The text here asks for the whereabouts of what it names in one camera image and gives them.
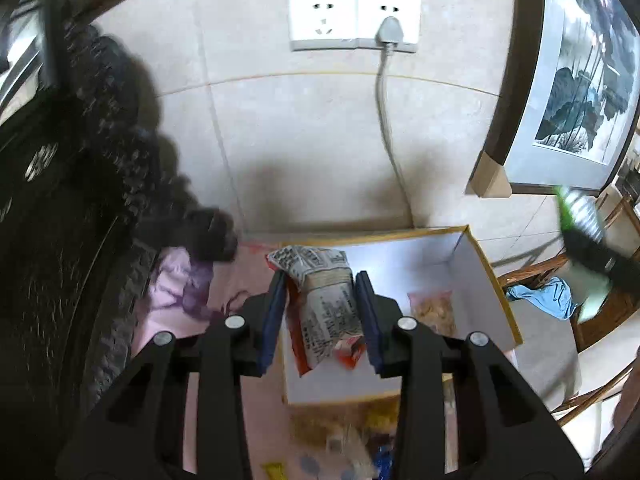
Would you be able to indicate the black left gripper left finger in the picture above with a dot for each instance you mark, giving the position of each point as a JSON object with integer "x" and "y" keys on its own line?
{"x": 175, "y": 412}

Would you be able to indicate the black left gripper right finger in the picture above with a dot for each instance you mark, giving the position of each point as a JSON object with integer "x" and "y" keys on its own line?
{"x": 465, "y": 412}

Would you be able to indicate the green snack packet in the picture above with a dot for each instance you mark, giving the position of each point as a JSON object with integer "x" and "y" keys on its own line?
{"x": 578, "y": 211}

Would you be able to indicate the newsprint pattern snack packet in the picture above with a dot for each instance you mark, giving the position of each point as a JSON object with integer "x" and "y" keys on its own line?
{"x": 322, "y": 314}

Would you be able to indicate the blue cloth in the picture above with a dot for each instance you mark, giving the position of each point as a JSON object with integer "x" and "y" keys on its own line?
{"x": 553, "y": 297}

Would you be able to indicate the wooden armchair grey cushion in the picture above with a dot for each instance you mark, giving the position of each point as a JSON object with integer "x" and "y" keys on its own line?
{"x": 549, "y": 356}

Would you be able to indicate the clear nut snack packet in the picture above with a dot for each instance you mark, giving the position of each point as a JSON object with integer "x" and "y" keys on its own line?
{"x": 435, "y": 311}

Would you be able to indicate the cardboard corner protector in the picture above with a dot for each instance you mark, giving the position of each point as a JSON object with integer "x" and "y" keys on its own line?
{"x": 488, "y": 179}

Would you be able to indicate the framed landscape painting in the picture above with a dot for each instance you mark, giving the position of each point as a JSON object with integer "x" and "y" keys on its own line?
{"x": 569, "y": 100}

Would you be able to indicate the white double wall socket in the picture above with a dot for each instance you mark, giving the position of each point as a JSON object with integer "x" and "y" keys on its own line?
{"x": 352, "y": 24}

